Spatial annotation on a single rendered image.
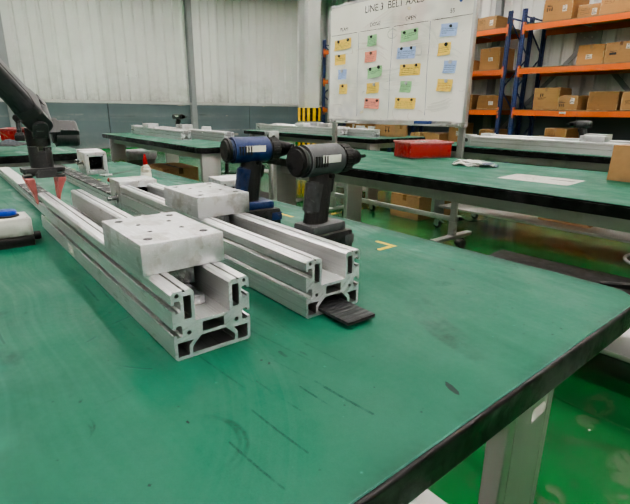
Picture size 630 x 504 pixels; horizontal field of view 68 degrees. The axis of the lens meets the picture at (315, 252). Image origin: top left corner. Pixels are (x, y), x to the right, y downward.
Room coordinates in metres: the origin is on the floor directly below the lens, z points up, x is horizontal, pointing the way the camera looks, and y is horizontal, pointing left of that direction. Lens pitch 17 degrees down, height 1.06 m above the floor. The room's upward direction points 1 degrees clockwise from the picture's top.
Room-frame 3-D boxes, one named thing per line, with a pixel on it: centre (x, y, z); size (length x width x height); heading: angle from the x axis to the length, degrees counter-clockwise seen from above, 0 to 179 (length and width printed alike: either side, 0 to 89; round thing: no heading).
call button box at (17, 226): (0.96, 0.64, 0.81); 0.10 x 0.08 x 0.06; 129
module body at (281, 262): (0.94, 0.22, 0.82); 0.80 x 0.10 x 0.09; 39
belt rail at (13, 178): (1.66, 1.05, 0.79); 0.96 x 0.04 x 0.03; 39
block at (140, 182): (1.28, 0.51, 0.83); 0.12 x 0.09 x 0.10; 129
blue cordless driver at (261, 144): (1.15, 0.13, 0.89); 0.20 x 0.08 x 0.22; 123
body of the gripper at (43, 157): (1.29, 0.75, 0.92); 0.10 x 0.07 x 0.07; 129
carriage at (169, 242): (0.63, 0.21, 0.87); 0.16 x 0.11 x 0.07; 39
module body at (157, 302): (0.82, 0.37, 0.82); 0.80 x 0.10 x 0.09; 39
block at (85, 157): (2.09, 1.00, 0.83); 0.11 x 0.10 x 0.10; 129
